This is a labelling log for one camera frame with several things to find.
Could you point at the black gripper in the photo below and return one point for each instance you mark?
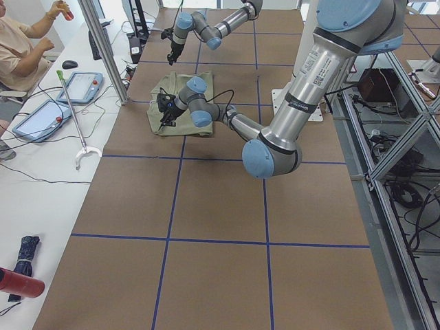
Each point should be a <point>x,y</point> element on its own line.
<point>174,47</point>
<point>170,111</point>

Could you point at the olive green long-sleeve shirt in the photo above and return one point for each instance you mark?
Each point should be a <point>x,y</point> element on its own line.
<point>173,83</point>

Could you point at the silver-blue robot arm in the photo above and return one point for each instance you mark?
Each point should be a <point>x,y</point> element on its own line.
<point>344,29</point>
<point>212,36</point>

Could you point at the black power adapter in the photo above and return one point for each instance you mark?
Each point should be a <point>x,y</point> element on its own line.
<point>135,49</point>

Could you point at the black keyboard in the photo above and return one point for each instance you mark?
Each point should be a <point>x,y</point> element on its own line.
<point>94,48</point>

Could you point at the reacher grabber tool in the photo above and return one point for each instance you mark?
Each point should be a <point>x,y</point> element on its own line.
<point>85,150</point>

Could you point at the far teach pendant tablet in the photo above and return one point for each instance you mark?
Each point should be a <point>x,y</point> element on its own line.
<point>82,87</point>

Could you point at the teach pendant tablet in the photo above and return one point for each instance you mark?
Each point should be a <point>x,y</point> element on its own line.
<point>82,87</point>
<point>42,123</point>

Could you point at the black computer mouse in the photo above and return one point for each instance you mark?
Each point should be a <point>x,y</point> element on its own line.
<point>69,64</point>

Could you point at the orange drink bottle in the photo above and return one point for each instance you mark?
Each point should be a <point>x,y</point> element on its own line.
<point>67,13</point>

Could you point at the near teach pendant tablet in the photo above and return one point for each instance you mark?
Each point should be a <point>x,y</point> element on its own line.
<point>42,123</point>

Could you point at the person in beige shirt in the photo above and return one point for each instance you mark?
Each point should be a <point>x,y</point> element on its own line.
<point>22,49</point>

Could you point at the folded dark blue umbrella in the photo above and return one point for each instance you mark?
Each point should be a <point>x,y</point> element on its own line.
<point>24,263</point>

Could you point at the black box on floor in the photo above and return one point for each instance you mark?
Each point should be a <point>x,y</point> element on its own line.
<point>380,86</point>

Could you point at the red cylinder bottle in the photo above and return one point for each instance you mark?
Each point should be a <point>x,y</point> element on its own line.
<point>21,285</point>

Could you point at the aluminium frame post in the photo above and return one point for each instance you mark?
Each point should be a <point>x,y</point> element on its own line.
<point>104,46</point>

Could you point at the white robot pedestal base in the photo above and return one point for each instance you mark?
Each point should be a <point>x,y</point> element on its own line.
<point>306,43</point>

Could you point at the aluminium frame rail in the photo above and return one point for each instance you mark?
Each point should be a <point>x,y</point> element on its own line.
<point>394,164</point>

